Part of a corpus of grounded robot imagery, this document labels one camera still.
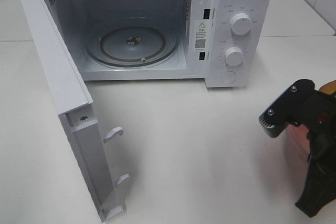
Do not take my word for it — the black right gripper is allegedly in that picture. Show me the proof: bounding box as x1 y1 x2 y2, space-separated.
258 79 335 218

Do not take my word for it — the pink round plate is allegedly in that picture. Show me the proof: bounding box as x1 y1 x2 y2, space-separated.
286 125 310 162

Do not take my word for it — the burger with sesame bun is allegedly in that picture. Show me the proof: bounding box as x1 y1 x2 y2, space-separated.
319 80 336 96

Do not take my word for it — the white microwave door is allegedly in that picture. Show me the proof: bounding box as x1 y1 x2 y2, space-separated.
21 0 130 222

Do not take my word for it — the lower white timer knob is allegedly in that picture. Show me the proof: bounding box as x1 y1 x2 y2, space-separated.
224 47 244 67

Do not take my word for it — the upper white power knob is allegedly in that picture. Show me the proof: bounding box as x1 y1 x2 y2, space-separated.
228 11 253 36

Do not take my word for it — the white microwave oven body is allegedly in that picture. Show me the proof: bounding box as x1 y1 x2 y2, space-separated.
49 0 269 88

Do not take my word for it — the glass microwave turntable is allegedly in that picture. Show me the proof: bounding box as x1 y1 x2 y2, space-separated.
85 17 180 68

